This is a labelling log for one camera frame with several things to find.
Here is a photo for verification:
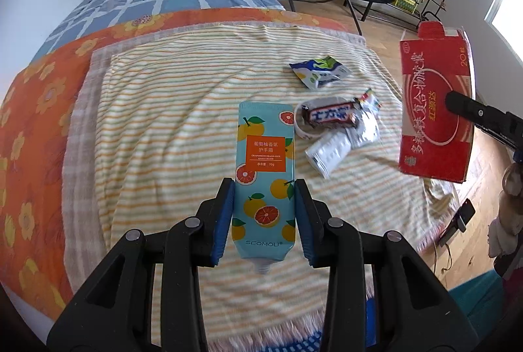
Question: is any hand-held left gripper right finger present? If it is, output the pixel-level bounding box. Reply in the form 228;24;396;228
294;178;479;352

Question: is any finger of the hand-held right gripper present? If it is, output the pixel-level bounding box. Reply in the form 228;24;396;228
445;90;523;150

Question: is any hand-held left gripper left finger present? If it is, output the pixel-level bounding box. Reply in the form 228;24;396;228
47;177;235;352

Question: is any red cardboard box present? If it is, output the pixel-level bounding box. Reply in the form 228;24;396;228
398;22;477;184

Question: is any white packet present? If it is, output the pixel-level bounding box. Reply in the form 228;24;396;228
305;130;352;179

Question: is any fruit print hand cream tube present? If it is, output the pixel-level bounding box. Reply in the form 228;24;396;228
231;100;297;275

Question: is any white tape roll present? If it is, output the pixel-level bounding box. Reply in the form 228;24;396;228
293;104;323;141

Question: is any white wrapper with colourful print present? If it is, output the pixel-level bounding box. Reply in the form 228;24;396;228
345;88;382;150

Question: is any brown candy bar wrapper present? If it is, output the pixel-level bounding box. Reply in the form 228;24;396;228
300;98;364;129

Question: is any blue green snack wrapper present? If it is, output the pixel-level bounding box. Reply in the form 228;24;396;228
289;55;352;91

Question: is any person's right forearm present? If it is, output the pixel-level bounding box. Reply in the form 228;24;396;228
488;162;523;279

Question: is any window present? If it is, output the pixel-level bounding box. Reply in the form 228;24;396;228
484;0;523;66

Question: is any black device on floor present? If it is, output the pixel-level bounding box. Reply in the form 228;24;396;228
437;199;477;248

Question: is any striped towel blanket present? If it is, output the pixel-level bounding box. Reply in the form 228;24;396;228
65;23;450;352

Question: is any teal cloth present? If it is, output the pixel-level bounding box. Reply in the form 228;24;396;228
445;270;507;336

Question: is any orange floral blanket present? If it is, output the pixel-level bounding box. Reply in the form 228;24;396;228
0;6;364;320

